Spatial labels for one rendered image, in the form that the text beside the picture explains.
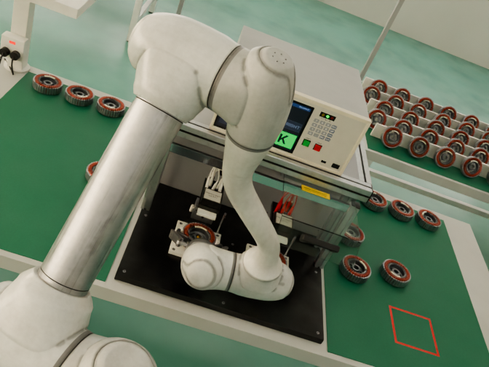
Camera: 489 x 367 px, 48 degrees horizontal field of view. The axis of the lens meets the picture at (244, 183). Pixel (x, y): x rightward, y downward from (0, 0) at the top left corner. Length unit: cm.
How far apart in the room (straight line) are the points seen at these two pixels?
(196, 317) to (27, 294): 66
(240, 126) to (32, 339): 53
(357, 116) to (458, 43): 692
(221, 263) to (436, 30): 724
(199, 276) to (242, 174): 33
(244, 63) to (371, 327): 113
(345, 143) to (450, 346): 79
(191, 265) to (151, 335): 116
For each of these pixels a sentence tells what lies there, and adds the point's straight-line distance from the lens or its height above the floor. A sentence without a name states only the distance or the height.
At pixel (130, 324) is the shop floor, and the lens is 248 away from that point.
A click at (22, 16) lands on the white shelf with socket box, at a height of 98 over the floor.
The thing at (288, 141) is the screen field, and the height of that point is 117.
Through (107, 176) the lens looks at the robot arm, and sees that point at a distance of 101.
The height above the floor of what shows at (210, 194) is 92.
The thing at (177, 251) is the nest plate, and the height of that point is 78.
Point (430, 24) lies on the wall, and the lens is 832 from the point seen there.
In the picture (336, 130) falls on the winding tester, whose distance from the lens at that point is 164.
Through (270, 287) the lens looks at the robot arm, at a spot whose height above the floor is 101.
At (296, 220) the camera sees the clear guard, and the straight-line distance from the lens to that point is 153.
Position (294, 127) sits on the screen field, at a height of 122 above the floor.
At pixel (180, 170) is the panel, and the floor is 85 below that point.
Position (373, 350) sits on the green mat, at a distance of 180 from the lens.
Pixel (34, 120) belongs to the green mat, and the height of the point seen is 75.
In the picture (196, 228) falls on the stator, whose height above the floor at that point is 81.
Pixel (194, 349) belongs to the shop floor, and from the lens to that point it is 249.
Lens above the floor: 194
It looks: 34 degrees down
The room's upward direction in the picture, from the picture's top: 24 degrees clockwise
